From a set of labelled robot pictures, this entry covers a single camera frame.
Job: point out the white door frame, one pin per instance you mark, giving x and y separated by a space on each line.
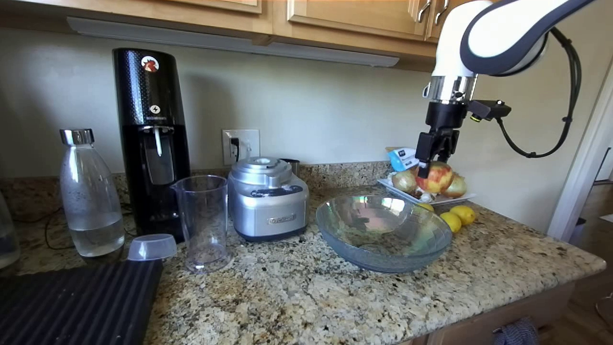
572 197

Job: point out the clear bottle with steel cap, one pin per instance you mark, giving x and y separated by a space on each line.
88 197

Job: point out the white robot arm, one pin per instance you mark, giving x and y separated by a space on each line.
503 31

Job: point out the clear glass bowl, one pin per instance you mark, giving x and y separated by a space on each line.
331 222

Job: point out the wooden wall cabinet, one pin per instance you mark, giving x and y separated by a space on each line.
356 15

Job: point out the translucent plastic lid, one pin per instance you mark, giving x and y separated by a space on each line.
151 247

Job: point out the grey hanging towel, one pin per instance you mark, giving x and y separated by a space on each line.
515 334

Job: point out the black soda maker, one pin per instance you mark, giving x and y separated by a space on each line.
149 127

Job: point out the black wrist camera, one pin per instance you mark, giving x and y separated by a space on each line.
490 107

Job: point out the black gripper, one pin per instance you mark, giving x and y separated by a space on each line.
444 117

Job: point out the red yellow apple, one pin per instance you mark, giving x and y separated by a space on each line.
436 178

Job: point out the yellow onion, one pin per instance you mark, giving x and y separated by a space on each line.
455 186
402 182

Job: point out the white wall outlet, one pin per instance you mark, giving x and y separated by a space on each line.
249 146

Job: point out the black ribbed drying mat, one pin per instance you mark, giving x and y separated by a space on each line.
69 307

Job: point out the black power plug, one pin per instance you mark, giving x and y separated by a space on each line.
233 150

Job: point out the clear plastic measuring cup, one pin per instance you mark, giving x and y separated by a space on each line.
201 222

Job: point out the white rectangular plate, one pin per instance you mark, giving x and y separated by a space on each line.
408 196

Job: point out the blue white food bag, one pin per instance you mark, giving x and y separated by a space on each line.
400 157

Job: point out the silver kitchen appliance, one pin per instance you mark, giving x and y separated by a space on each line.
268 203

